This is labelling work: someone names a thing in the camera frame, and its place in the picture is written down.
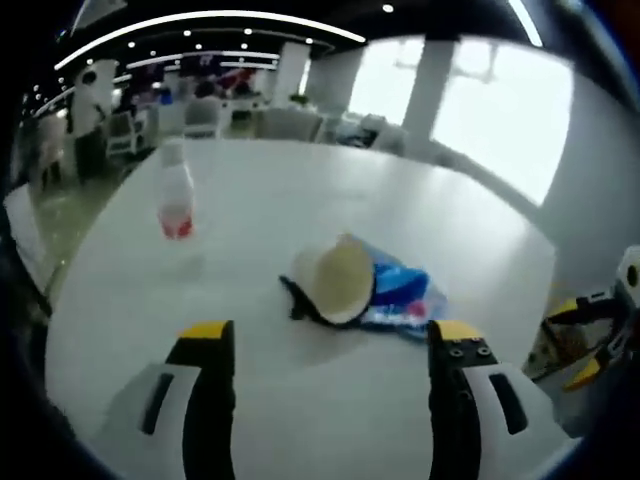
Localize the white pillar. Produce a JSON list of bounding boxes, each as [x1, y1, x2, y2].
[[279, 42, 311, 101]]

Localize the white office chair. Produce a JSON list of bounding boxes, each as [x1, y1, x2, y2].
[[183, 97, 224, 140]]

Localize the black cable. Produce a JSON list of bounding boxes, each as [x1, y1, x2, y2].
[[278, 273, 331, 326]]

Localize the grey office chair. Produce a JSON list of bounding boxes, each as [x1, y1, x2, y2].
[[359, 114, 401, 146]]

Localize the paper cup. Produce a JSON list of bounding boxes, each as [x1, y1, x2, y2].
[[292, 233, 374, 325]]

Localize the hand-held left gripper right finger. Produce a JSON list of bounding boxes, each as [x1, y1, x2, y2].
[[427, 319, 584, 480]]

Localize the white mesh chair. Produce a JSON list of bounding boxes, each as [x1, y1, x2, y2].
[[107, 112, 139, 154]]

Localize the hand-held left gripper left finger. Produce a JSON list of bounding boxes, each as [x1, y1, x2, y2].
[[97, 319, 236, 480]]

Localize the clear red-label water bottle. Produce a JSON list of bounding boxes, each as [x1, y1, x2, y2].
[[157, 139, 197, 240]]

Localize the white tabletop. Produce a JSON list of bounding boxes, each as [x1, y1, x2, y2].
[[44, 137, 559, 480]]

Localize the white desk partition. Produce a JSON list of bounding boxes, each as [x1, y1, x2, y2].
[[254, 107, 321, 141]]

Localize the curved ceiling light strip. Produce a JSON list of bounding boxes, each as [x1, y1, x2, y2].
[[53, 9, 369, 71]]

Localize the rectangular blue sponge pack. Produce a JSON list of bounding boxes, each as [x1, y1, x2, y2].
[[357, 259, 450, 344]]

